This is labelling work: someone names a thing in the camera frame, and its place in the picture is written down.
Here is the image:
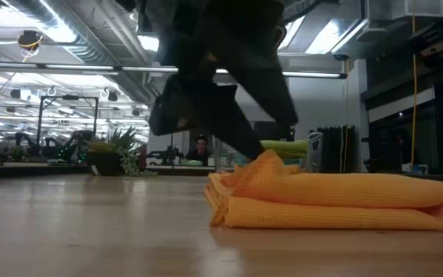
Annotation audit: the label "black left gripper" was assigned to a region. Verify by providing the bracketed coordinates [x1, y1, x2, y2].
[140, 0, 299, 159]

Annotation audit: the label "lime green microfiber towel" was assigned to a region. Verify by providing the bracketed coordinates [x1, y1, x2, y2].
[259, 139, 309, 159]

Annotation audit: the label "orange microfiber towel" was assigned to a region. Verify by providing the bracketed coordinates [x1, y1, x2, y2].
[204, 149, 443, 232]

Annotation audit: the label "dark background screen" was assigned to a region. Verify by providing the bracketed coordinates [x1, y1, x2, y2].
[258, 121, 296, 142]

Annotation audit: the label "person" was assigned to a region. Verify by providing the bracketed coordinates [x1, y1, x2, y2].
[185, 134, 212, 162]

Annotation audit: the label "clear plastic bin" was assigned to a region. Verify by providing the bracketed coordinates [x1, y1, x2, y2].
[212, 132, 324, 179]

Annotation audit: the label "black curtain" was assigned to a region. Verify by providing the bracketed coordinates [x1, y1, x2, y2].
[316, 125, 357, 173]

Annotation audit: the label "small potted succulent plant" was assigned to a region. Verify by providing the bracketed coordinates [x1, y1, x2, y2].
[86, 126, 159, 178]

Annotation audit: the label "small white blue box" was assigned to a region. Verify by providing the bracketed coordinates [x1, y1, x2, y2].
[401, 162, 429, 175]

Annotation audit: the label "white ceiling air unit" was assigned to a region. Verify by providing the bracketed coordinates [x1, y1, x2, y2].
[366, 0, 443, 22]

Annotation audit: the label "long ceiling light bar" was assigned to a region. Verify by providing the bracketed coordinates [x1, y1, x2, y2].
[0, 61, 348, 80]

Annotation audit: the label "background robot arms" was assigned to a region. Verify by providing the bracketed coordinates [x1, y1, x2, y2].
[15, 129, 94, 162]

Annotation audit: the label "dark background table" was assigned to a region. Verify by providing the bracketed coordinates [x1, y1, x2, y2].
[0, 160, 92, 181]

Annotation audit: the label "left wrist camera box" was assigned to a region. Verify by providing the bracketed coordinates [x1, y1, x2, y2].
[148, 72, 202, 136]

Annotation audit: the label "yellow hanging cord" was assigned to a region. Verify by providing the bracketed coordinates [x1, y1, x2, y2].
[410, 0, 418, 167]

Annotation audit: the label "black background station frame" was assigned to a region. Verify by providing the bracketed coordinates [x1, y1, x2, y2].
[36, 95, 99, 144]

